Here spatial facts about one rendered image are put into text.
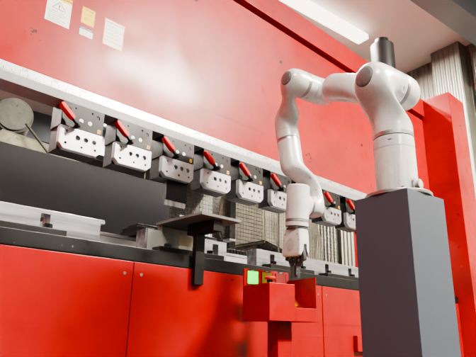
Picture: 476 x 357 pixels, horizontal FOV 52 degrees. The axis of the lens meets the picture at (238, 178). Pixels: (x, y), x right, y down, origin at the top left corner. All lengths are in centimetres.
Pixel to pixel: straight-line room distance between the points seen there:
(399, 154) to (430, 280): 36
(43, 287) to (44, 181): 84
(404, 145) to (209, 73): 99
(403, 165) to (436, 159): 224
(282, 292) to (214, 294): 27
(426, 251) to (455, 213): 218
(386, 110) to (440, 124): 227
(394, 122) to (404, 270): 44
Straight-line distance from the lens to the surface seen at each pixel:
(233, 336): 184
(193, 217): 165
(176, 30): 213
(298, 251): 171
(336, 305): 233
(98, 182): 232
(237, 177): 210
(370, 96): 153
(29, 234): 145
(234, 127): 215
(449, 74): 539
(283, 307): 165
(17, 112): 444
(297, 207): 174
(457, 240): 353
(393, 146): 148
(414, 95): 162
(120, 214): 235
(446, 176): 364
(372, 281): 140
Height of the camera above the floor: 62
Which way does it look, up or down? 18 degrees up
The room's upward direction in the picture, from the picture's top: 1 degrees clockwise
